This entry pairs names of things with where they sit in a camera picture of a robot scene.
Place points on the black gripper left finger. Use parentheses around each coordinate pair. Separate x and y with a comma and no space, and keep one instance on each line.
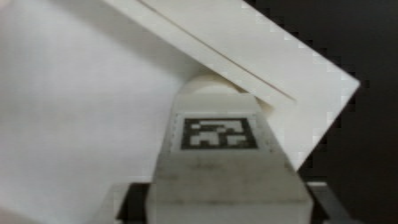
(123,205)

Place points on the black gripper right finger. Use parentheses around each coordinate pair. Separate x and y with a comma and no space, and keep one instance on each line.
(329,213)

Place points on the white table leg with tag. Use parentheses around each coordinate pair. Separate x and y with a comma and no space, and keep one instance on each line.
(224,180)

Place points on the white square tabletop tray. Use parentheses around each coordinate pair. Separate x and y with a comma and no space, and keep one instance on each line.
(98,57)

